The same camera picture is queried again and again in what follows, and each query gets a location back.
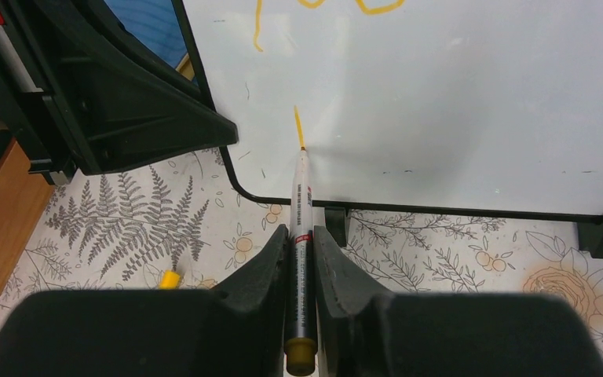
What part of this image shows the black framed whiteboard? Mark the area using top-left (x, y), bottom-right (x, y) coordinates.
top-left (174, 1), bottom-right (603, 258)

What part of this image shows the floral table mat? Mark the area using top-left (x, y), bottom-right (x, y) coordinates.
top-left (0, 149), bottom-right (603, 356)

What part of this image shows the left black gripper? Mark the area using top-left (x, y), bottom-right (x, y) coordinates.
top-left (0, 1), bottom-right (238, 185)

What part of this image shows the blue pikachu cloth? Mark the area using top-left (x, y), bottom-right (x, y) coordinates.
top-left (105, 0), bottom-right (197, 85)

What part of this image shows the yellow marker cap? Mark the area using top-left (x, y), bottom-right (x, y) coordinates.
top-left (159, 270), bottom-right (181, 290)

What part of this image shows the white marker pen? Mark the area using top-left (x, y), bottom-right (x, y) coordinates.
top-left (283, 147), bottom-right (318, 376)

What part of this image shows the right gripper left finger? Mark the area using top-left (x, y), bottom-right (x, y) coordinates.
top-left (0, 225), bottom-right (288, 376)

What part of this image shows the wooden compartment tray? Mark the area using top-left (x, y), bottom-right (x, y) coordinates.
top-left (0, 140), bottom-right (54, 295)

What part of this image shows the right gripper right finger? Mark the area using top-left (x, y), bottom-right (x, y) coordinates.
top-left (314, 226), bottom-right (603, 376)

